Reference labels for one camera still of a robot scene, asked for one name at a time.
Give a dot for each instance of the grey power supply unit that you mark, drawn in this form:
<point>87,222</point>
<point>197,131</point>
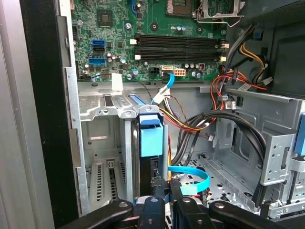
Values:
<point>288,55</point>

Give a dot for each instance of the grey metal drive cage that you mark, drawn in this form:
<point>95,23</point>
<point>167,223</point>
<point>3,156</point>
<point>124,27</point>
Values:
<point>274,148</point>

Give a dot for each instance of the beige power connector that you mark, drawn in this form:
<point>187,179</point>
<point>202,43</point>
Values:
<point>179,72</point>

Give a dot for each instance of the hard disk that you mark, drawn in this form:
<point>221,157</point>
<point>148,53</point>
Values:
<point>151,140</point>

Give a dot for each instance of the grey metal disk bay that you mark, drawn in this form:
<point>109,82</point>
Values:
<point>102,133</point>

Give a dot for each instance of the black chipset chip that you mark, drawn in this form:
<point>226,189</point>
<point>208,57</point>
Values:
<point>104,18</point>

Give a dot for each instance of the blue SATA port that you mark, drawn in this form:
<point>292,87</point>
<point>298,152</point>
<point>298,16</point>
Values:
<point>98,43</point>

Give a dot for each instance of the blue header connector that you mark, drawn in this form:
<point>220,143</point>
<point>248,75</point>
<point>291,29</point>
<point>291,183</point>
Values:
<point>97,61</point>

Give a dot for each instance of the CPU socket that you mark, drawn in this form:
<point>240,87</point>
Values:
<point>178,8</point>

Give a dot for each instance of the black open PC case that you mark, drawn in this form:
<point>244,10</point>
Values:
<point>45,95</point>

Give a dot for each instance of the black RAM slot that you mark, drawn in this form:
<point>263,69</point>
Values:
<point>178,54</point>
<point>178,39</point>

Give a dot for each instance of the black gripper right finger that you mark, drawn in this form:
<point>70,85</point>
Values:
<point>190,214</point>

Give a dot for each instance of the blue drive cage latch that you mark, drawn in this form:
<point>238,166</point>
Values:
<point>300,140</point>

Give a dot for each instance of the metal socket cover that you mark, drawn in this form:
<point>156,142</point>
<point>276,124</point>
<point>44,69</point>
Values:
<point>221,15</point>

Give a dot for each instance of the black SATA port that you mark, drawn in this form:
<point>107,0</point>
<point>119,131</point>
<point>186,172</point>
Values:
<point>98,50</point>

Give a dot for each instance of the white paper label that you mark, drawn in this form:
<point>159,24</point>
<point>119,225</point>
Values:
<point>117,82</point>

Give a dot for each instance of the green motherboard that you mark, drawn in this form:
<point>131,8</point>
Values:
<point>166,26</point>

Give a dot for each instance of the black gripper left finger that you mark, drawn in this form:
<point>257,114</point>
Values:
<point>152,214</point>

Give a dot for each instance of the locking lever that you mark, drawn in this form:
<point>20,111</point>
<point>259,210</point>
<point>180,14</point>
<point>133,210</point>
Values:
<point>239,21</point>

